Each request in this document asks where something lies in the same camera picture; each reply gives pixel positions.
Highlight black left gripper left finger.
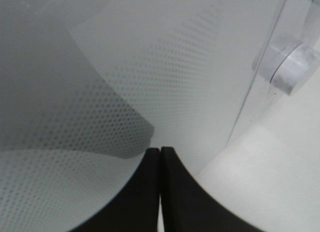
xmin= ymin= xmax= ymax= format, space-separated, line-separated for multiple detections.
xmin=72 ymin=148 xmax=160 ymax=232

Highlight lower white microwave knob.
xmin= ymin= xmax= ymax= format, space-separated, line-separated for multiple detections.
xmin=252 ymin=36 xmax=320 ymax=96

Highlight white microwave door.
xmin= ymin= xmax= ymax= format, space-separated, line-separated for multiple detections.
xmin=0 ymin=0 xmax=285 ymax=232

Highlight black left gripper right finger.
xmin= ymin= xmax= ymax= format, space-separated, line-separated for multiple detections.
xmin=160 ymin=147 xmax=259 ymax=232

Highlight white microwave oven body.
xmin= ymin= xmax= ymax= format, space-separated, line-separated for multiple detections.
xmin=224 ymin=0 xmax=320 ymax=173

